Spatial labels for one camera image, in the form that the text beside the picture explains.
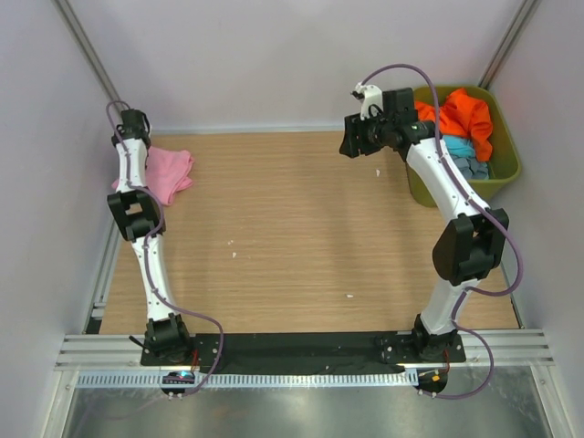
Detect pink t shirt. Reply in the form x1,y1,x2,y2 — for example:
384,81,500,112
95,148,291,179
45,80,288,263
112,143,194,207

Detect grey blue t shirt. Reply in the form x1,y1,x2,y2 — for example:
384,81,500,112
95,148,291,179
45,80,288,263
453,155,489,181

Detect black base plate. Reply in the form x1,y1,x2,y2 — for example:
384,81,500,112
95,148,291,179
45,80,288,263
141,331,466,376

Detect aluminium corner post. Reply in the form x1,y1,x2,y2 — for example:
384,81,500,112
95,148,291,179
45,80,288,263
51,0,122,101
478,0,542,89

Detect olive green plastic bin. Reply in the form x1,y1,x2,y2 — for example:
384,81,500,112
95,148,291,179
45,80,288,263
405,84,522,209

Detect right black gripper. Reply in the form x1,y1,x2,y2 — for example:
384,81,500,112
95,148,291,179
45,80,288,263
339,109,393,160

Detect light blue t shirt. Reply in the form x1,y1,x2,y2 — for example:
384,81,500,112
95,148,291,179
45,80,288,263
443,135,475,159

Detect slotted cable duct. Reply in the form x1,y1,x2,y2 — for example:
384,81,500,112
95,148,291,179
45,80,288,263
77,370,418,390

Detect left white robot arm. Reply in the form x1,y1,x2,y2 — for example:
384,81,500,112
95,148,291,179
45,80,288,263
107,100,193,365

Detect orange t shirt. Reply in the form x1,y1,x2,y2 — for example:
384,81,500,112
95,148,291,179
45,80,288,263
440,88,494,162

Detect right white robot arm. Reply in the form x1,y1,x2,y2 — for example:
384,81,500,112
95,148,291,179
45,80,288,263
339,84,509,361

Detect aluminium front rail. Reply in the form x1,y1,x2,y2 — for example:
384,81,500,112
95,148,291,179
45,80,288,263
56,329,554,375

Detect left aluminium corner post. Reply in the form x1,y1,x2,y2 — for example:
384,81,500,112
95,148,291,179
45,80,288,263
51,0,122,101

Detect right aluminium corner post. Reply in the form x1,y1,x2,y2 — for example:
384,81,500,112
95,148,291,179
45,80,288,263
478,0,542,89

